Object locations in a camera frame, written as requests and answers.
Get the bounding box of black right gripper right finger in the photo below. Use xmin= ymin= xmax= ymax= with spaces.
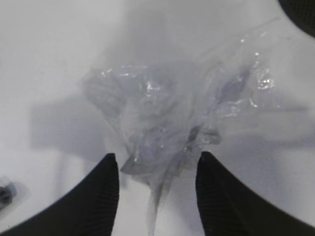
xmin=195 ymin=151 xmax=315 ymax=236

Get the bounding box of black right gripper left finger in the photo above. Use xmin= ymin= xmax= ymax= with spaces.
xmin=4 ymin=153 xmax=120 ymax=236

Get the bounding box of clear plastic sheet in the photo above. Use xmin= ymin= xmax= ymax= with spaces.
xmin=82 ymin=19 xmax=278 ymax=235

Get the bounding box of black mesh pen holder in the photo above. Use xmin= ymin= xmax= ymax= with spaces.
xmin=278 ymin=0 xmax=315 ymax=37

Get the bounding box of silver glitter pen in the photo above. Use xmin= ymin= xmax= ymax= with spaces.
xmin=0 ymin=176 xmax=30 ymax=213

